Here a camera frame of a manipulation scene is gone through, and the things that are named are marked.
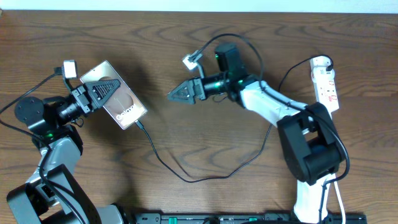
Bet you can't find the white usb charger adapter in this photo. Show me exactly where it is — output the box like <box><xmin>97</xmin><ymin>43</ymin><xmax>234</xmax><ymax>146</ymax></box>
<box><xmin>310</xmin><ymin>55</ymin><xmax>335</xmax><ymax>83</ymax></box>

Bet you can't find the white power strip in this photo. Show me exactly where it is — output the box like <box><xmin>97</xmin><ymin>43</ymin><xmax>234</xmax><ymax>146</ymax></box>
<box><xmin>313</xmin><ymin>78</ymin><xmax>339</xmax><ymax>114</ymax></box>

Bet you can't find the white power strip cord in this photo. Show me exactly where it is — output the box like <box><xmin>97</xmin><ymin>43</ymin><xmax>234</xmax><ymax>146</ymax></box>
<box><xmin>332</xmin><ymin>174</ymin><xmax>347</xmax><ymax>224</ymax></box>

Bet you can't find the Galaxy S25 Ultra smartphone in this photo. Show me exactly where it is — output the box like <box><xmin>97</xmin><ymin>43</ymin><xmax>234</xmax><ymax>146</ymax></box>
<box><xmin>80</xmin><ymin>60</ymin><xmax>147</xmax><ymax>129</ymax></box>

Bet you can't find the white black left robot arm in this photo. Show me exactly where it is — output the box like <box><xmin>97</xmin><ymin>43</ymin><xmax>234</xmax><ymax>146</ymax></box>
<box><xmin>7</xmin><ymin>79</ymin><xmax>128</xmax><ymax>223</ymax></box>

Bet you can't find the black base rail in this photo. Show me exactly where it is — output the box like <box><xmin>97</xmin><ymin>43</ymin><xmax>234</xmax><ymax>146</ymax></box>
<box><xmin>133</xmin><ymin>212</ymin><xmax>368</xmax><ymax>224</ymax></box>

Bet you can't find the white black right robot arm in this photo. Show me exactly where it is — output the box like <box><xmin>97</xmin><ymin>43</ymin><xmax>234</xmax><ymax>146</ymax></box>
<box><xmin>167</xmin><ymin>43</ymin><xmax>350</xmax><ymax>223</ymax></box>

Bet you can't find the black charging cable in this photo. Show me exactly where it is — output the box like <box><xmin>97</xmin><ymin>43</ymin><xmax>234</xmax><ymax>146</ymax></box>
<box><xmin>134</xmin><ymin>54</ymin><xmax>335</xmax><ymax>184</ymax></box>

